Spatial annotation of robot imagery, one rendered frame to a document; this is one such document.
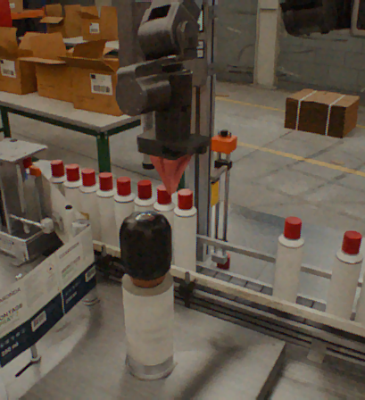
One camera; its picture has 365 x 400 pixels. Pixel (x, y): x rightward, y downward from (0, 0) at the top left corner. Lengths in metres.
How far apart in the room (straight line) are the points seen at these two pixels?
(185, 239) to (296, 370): 0.36
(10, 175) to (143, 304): 0.54
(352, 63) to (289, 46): 0.89
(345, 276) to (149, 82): 0.51
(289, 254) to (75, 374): 0.45
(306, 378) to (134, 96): 0.61
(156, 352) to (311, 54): 6.06
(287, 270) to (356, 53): 5.61
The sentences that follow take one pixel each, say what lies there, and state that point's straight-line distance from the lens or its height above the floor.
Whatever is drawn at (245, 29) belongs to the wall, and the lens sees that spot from 7.11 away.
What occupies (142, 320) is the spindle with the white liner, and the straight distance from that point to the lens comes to 0.79.
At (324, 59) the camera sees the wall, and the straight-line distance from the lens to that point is 6.62.
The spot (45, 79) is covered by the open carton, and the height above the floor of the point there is 0.89.
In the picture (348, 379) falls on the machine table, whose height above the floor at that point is 0.83.
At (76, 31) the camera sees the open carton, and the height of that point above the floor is 0.84.
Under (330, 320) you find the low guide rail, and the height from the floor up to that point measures 0.91.
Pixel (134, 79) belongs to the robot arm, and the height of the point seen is 1.39.
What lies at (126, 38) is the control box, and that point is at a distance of 1.02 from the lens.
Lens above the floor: 1.52
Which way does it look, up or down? 26 degrees down
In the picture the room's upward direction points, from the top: straight up
